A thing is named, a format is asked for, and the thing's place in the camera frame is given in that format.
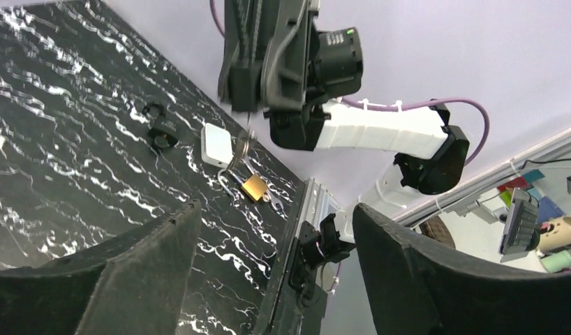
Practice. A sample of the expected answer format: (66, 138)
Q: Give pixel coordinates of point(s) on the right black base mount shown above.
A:
(311, 253)

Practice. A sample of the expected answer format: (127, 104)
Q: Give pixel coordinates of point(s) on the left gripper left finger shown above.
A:
(130, 284)

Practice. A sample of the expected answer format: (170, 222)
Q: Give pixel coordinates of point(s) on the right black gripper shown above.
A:
(302, 65)

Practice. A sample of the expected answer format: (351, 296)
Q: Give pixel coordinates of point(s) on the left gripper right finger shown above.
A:
(416, 285)

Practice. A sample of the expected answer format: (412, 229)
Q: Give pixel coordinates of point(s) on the white square box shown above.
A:
(216, 146)

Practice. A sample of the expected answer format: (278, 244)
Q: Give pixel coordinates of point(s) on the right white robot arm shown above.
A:
(429, 152)

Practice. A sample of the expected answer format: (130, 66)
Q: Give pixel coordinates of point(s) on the brass padlock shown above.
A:
(255, 188)

